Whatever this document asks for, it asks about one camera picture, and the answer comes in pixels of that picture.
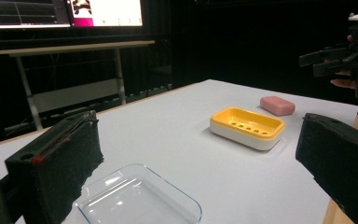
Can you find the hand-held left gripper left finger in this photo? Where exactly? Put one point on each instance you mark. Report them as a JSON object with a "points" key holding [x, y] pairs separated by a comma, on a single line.
{"points": [[52, 161]]}

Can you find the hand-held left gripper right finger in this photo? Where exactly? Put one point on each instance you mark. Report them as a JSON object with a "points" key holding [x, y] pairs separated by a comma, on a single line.
{"points": [[341, 155]]}

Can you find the pink soap bar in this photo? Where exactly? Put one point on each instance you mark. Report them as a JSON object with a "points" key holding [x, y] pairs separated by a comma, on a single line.
{"points": [[276, 105]]}

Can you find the yellow and white soap dish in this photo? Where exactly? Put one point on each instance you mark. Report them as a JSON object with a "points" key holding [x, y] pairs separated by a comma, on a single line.
{"points": [[245, 127]]}

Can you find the black curtain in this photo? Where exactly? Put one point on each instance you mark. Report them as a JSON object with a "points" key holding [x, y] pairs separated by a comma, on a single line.
{"points": [[245, 37]]}

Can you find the clear glass dish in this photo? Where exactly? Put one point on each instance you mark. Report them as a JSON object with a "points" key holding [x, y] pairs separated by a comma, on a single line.
{"points": [[136, 199]]}

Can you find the white desk with metal legs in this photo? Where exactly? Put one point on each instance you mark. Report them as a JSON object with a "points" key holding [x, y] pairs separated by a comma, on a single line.
{"points": [[74, 47]]}

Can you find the white table sheet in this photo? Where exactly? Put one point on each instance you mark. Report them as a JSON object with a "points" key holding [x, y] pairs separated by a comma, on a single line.
{"points": [[174, 137]]}

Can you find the dark monitor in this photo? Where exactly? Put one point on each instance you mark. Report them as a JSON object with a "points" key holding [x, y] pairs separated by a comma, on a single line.
{"points": [[21, 12]]}

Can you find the bright monitor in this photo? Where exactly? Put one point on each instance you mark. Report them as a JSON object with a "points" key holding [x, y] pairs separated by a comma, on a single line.
{"points": [[115, 12]]}

